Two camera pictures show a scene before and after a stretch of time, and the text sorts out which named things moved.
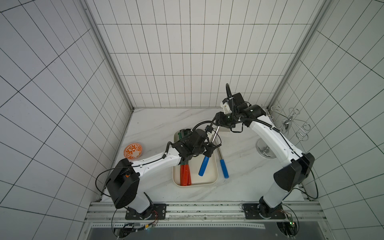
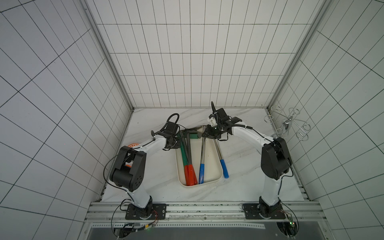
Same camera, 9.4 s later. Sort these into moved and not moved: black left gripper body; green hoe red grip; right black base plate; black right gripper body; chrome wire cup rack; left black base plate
Moved: green hoe red grip; black right gripper body; black left gripper body
Not moved: chrome wire cup rack; right black base plate; left black base plate
